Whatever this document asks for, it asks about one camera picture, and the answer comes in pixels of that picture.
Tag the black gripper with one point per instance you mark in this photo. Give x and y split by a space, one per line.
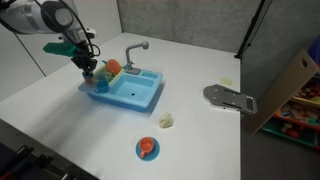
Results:
83 60

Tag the small blue cup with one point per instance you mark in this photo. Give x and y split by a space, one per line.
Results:
88 75

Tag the small red cup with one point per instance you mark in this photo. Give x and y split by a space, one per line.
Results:
89 81

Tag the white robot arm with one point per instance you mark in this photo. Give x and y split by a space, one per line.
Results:
36 16

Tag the blue toy mug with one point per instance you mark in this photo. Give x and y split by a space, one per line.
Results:
102 86

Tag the orange toy plate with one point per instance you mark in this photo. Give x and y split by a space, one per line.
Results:
114 66

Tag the yellow toy dish rack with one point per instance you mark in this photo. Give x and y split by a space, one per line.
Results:
115 78

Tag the grey toy faucet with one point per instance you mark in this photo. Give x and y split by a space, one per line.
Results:
131 53

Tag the blue toy sink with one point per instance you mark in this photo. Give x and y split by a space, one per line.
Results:
133 90

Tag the blue toy saucer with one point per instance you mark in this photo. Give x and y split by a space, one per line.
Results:
155 154

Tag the yellow sticky note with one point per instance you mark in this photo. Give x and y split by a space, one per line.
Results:
226 81

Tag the black tripod pole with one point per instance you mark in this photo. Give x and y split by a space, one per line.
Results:
248 31

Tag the wooden toy storage shelf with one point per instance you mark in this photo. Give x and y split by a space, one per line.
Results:
286 86

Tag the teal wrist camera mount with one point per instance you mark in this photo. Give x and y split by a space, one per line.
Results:
61 49

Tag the grey metal mount plate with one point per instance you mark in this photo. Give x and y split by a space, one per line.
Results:
226 97

